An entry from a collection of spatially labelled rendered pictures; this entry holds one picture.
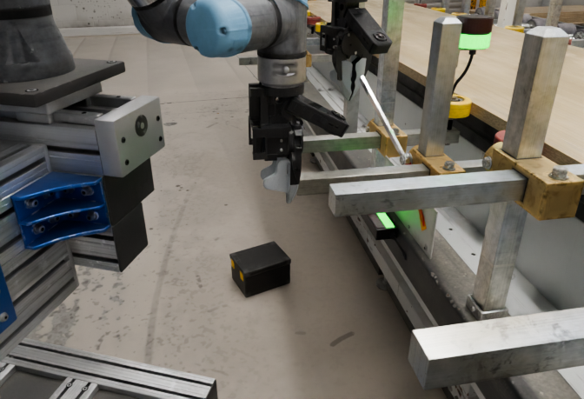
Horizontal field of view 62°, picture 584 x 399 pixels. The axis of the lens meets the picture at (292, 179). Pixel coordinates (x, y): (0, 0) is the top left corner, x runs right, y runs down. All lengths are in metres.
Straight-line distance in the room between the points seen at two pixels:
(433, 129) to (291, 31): 0.33
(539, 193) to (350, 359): 1.17
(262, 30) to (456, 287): 0.52
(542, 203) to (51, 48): 0.71
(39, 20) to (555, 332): 0.76
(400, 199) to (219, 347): 1.25
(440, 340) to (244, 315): 1.50
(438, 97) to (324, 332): 1.10
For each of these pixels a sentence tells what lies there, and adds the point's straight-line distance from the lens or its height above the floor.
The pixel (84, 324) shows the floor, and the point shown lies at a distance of 1.95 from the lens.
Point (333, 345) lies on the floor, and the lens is 1.74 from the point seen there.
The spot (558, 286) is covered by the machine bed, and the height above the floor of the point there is 0.66.
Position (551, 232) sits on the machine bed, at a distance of 1.01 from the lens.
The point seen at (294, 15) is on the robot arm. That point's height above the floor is 1.13.
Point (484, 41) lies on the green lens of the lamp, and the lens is 0.89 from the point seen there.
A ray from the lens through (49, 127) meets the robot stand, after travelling 0.81.
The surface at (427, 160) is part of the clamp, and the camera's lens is 0.91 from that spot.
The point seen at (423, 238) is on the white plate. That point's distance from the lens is 0.95.
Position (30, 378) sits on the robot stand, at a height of 0.21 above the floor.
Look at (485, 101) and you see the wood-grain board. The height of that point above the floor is 0.90.
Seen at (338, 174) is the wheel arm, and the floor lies 0.86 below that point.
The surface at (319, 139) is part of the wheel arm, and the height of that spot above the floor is 0.83.
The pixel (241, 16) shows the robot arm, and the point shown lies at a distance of 0.64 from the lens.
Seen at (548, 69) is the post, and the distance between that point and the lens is 0.66.
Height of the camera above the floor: 1.22
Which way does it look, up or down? 26 degrees down
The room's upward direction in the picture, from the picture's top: straight up
